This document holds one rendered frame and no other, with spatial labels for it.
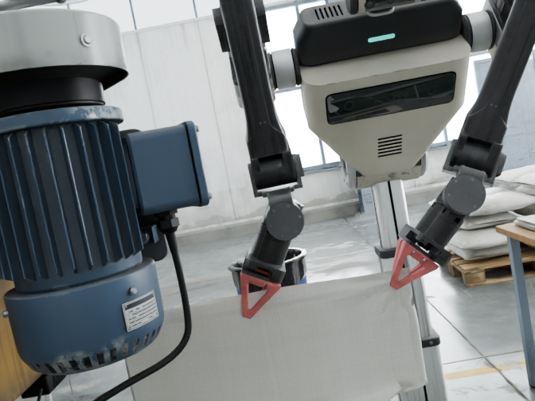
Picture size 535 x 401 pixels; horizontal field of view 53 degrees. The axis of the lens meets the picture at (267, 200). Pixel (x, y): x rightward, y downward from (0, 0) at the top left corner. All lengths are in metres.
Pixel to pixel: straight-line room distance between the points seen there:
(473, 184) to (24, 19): 0.61
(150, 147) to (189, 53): 8.57
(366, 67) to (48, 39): 0.86
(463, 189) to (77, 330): 0.56
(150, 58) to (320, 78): 8.06
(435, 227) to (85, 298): 0.57
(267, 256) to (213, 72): 8.21
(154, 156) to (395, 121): 0.85
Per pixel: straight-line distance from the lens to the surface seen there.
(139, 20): 9.41
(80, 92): 0.56
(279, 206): 0.79
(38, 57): 0.52
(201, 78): 9.04
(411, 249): 0.90
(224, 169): 8.93
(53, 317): 0.54
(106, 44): 0.56
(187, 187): 0.57
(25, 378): 0.76
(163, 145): 0.57
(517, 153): 9.62
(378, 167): 1.41
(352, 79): 1.23
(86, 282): 0.54
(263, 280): 0.87
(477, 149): 0.92
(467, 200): 0.84
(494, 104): 0.90
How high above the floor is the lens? 1.26
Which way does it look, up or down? 5 degrees down
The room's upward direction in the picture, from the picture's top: 11 degrees counter-clockwise
